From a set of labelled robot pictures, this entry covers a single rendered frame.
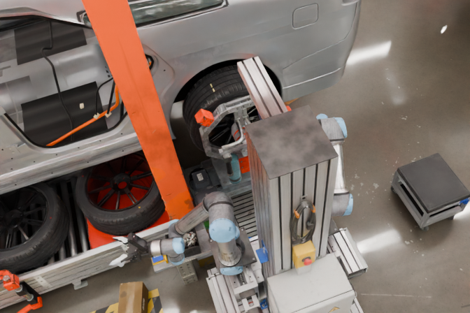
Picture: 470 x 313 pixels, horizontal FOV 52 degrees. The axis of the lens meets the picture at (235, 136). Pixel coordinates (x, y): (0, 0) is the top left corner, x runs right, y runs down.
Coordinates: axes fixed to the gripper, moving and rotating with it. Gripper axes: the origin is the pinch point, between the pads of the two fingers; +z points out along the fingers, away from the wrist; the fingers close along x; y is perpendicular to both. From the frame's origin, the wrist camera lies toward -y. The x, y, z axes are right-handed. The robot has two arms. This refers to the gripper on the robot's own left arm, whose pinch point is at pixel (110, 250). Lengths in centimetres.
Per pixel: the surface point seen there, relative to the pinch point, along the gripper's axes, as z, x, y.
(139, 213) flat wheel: 7, 71, 65
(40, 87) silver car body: 77, 160, 15
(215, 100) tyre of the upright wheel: -55, 99, -4
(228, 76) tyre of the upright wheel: -65, 114, -10
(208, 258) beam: -35, 57, 106
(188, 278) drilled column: -19, 44, 109
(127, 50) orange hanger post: -27, 39, -86
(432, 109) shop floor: -236, 177, 101
